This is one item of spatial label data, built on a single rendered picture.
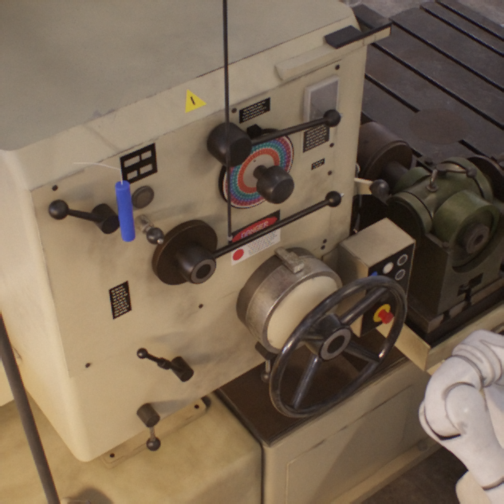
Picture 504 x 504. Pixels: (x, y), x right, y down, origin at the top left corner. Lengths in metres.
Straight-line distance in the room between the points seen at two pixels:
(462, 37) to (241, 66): 1.94
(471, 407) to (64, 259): 0.79
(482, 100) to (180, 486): 1.62
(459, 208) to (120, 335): 0.94
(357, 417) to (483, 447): 1.18
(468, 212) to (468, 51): 1.26
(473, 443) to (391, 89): 1.74
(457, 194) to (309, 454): 0.95
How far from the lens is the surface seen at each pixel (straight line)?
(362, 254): 2.22
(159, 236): 1.75
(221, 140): 1.75
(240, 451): 2.74
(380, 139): 2.61
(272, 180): 1.84
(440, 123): 3.21
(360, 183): 2.23
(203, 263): 1.86
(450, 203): 2.45
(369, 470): 3.35
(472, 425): 1.85
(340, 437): 3.01
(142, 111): 1.72
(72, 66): 1.84
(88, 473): 2.74
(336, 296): 1.93
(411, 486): 3.44
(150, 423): 2.17
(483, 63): 3.54
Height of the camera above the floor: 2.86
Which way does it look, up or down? 44 degrees down
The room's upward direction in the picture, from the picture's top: straight up
